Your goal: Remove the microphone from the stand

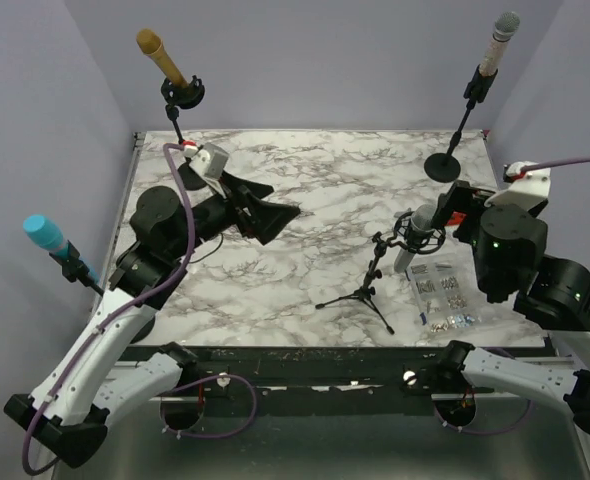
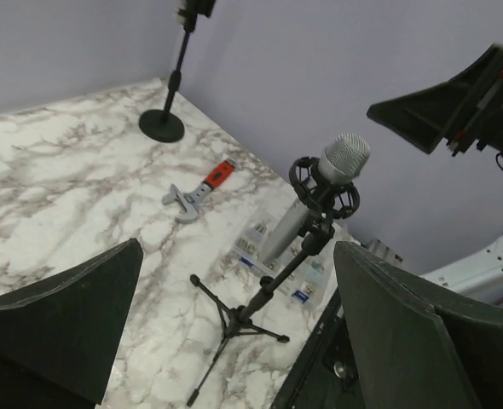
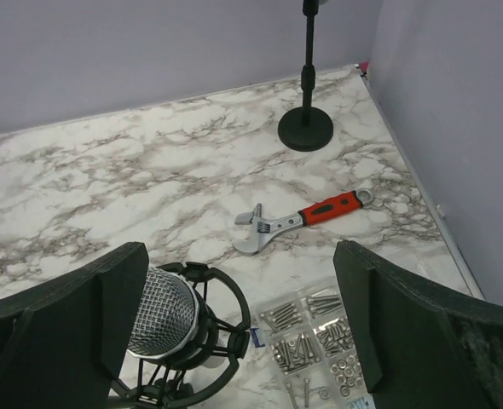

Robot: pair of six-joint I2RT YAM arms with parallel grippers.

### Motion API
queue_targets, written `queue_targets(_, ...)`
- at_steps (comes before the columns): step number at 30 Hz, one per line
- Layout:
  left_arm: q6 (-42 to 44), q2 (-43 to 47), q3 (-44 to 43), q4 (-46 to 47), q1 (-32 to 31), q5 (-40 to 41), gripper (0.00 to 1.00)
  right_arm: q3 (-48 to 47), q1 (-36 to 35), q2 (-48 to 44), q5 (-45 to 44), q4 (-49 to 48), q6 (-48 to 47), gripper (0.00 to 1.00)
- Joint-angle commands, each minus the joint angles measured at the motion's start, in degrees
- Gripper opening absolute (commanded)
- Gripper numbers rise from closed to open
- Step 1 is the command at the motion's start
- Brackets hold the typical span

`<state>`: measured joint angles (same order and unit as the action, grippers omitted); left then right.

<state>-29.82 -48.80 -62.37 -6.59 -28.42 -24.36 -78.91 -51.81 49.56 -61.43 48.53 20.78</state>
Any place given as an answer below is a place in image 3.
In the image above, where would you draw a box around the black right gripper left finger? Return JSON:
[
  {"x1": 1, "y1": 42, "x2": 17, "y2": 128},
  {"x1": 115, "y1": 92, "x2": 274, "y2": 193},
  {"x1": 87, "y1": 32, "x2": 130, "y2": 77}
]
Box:
[{"x1": 0, "y1": 242, "x2": 148, "y2": 408}]

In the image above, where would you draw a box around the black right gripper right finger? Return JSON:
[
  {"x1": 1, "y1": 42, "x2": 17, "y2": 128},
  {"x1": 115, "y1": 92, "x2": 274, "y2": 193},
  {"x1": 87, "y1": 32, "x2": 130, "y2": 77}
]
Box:
[{"x1": 333, "y1": 240, "x2": 503, "y2": 408}]

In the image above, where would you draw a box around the silver mesh condenser microphone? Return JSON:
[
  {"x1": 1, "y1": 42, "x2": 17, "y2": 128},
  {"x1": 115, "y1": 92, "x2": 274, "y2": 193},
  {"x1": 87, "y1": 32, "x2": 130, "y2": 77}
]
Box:
[{"x1": 128, "y1": 267, "x2": 199, "y2": 359}]

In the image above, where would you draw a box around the black tripod shock mount stand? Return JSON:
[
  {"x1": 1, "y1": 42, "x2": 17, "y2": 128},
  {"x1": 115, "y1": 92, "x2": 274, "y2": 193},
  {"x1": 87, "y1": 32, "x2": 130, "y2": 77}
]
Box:
[{"x1": 107, "y1": 262, "x2": 251, "y2": 408}]

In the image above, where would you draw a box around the black round base mic stand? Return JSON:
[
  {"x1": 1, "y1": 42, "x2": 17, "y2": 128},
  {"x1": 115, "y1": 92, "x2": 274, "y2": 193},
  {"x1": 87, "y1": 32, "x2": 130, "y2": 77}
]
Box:
[{"x1": 277, "y1": 0, "x2": 334, "y2": 152}]

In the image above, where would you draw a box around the clear screw organizer box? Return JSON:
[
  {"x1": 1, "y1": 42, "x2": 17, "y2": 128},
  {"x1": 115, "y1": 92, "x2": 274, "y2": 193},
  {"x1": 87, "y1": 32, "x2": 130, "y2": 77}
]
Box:
[{"x1": 257, "y1": 281, "x2": 375, "y2": 408}]

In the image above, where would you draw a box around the red handled adjustable wrench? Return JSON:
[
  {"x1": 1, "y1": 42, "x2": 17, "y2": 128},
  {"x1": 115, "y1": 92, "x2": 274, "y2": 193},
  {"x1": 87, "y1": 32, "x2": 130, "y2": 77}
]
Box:
[{"x1": 233, "y1": 188, "x2": 373, "y2": 255}]

